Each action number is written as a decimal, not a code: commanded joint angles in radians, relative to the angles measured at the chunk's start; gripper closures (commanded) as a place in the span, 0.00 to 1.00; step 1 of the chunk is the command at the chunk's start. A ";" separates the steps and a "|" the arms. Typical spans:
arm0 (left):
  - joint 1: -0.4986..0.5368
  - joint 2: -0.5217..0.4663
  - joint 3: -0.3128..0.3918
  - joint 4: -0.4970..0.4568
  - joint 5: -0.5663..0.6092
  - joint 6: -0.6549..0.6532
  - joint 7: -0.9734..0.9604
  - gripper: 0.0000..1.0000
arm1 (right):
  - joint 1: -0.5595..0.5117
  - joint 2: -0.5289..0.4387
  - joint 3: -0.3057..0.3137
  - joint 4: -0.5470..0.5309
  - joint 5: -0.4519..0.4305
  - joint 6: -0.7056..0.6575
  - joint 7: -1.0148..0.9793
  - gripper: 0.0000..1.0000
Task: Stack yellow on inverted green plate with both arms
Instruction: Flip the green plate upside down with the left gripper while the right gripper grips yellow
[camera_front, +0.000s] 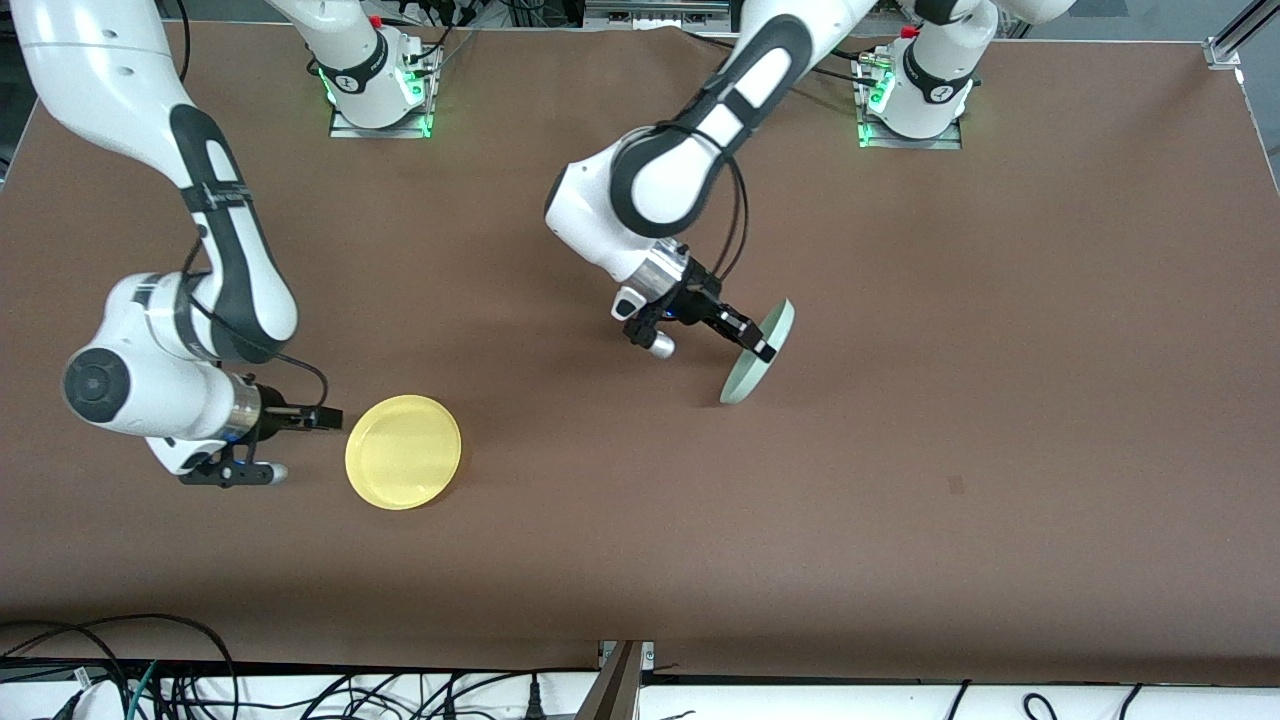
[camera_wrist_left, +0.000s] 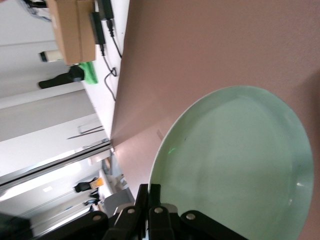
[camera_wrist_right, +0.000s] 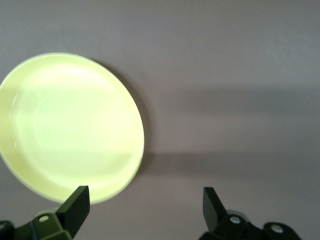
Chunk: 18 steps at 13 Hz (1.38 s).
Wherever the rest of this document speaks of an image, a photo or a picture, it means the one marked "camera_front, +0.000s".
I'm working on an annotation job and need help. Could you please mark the light green round plate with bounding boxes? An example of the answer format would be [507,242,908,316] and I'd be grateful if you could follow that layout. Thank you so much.
[719,298,797,406]

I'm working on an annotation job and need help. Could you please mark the yellow round plate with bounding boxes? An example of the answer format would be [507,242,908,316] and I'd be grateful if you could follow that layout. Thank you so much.
[345,395,463,511]

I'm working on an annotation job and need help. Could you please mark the grey background device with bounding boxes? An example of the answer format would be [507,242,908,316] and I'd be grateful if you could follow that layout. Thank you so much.
[583,0,733,29]

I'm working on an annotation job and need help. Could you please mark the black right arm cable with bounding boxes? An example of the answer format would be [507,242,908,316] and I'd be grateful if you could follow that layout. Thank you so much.
[180,240,331,411]

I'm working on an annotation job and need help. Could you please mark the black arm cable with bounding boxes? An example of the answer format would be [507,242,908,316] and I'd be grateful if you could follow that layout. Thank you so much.
[180,240,331,411]
[640,120,749,286]

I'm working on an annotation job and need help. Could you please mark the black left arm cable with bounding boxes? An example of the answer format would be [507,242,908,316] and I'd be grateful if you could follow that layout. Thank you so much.
[640,120,749,286]

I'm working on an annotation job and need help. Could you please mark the black looping cable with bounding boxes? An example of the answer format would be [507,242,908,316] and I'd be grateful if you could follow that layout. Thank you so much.
[0,613,241,720]

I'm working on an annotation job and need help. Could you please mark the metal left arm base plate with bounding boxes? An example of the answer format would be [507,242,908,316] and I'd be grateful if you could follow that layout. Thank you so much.
[856,55,965,151]

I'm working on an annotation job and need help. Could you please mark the black cable on table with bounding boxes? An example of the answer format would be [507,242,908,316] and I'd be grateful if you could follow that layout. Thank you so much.
[683,30,886,87]

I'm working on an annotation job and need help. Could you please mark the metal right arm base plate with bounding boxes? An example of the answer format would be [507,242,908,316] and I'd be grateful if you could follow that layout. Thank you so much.
[328,45,443,140]

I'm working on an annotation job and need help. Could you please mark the green cable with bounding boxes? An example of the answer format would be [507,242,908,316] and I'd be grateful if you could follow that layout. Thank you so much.
[125,660,161,720]

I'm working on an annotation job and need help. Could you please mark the aluminium frame profile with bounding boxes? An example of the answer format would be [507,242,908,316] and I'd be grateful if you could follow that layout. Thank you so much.
[598,640,656,720]

